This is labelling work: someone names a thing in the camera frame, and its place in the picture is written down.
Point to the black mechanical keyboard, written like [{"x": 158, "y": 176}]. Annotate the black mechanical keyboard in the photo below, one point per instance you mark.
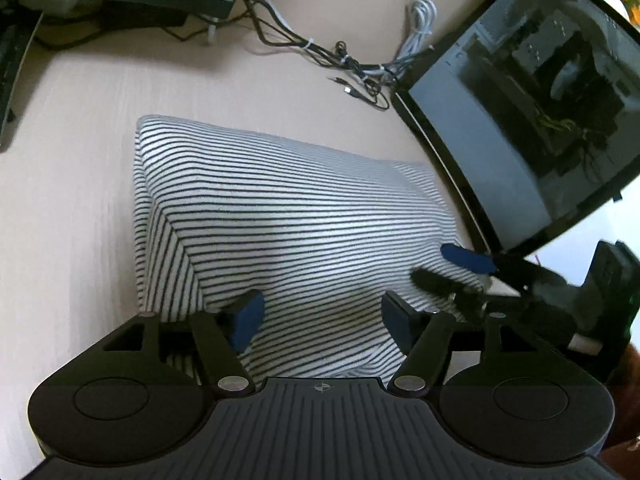
[{"x": 18, "y": 28}]

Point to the striped grey white garment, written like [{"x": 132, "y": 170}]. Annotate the striped grey white garment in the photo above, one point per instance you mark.
[{"x": 321, "y": 233}]

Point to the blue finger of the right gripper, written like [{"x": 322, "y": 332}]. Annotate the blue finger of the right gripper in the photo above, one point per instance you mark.
[
  {"x": 467, "y": 259},
  {"x": 441, "y": 286}
]

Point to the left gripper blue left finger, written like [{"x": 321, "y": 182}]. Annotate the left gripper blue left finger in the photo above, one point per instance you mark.
[{"x": 219, "y": 338}]

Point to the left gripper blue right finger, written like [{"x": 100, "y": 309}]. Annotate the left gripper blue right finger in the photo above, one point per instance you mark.
[{"x": 423, "y": 338}]

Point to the white glass computer case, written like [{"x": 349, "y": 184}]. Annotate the white glass computer case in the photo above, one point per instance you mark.
[{"x": 531, "y": 110}]

